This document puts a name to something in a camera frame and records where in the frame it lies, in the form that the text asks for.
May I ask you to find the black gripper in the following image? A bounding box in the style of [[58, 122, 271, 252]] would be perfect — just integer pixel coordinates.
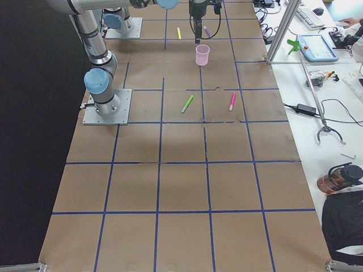
[[189, 0, 209, 44]]

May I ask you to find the purple marker pen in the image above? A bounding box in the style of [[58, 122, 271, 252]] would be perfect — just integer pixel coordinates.
[[203, 25, 212, 37]]

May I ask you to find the pink marker pen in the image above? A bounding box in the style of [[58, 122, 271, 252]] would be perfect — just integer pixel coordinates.
[[229, 92, 237, 111]]

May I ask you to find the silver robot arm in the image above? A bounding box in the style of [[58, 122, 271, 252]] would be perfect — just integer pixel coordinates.
[[103, 0, 213, 44], [47, 0, 149, 117]]

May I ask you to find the pink mesh cup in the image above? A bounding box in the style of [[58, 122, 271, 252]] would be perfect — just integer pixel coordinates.
[[195, 44, 210, 66]]

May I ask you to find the yellow marker pen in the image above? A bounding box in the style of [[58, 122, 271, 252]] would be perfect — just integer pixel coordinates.
[[177, 27, 182, 40]]

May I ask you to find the green marker pen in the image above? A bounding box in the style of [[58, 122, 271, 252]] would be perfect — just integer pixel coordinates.
[[181, 95, 194, 113]]

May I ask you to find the long reacher grabber tool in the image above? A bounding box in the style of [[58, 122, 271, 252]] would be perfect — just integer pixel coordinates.
[[287, 39, 346, 145]]

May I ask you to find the white keyboard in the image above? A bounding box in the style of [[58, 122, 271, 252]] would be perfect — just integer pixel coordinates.
[[296, 5, 325, 31]]

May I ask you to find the blue teach pendant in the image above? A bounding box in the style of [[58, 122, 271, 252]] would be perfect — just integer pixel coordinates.
[[296, 35, 339, 62]]

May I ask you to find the black computer mouse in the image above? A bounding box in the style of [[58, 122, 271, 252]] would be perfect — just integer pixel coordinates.
[[313, 7, 324, 16]]

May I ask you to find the black power adapter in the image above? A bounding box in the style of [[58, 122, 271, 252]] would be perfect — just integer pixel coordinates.
[[295, 104, 316, 116]]

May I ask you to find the brown paper table cover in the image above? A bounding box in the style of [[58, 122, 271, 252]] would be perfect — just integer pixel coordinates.
[[39, 1, 328, 271]]

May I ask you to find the amber water bottle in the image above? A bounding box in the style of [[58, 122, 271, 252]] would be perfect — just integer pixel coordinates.
[[316, 162, 362, 194]]

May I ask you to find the person in black jacket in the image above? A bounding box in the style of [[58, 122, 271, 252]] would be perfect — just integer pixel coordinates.
[[322, 191, 362, 265]]

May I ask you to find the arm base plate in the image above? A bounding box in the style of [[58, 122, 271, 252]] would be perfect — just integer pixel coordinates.
[[82, 89, 132, 125], [104, 14, 142, 40]]

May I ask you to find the aluminium frame post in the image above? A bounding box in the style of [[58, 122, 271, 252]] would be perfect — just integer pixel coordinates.
[[266, 0, 301, 64]]

